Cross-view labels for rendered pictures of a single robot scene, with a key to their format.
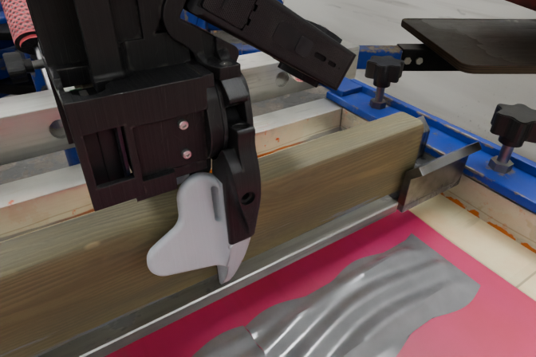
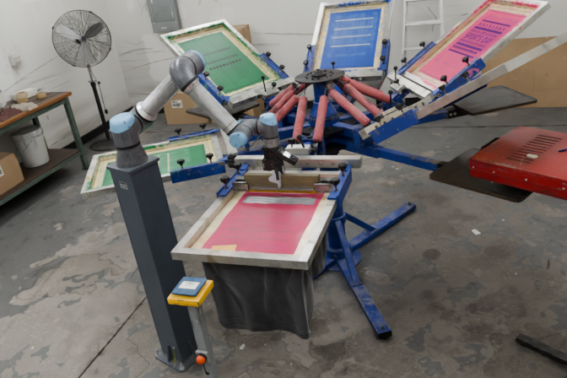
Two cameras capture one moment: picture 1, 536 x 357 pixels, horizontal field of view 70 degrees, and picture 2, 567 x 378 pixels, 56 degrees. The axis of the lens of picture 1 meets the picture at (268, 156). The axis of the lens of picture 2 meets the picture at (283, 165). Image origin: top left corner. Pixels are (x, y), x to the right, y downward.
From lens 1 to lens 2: 2.38 m
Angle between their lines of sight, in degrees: 48
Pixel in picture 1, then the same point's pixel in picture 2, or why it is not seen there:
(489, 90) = not seen: outside the picture
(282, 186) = (288, 177)
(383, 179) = (310, 184)
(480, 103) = not seen: outside the picture
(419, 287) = (305, 201)
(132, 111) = (267, 162)
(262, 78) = (326, 162)
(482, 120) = not seen: outside the picture
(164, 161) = (270, 167)
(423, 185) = (319, 188)
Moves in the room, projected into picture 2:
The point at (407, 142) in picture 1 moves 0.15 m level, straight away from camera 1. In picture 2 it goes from (314, 178) to (343, 170)
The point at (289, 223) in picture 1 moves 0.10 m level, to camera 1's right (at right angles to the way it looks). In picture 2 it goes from (291, 184) to (305, 190)
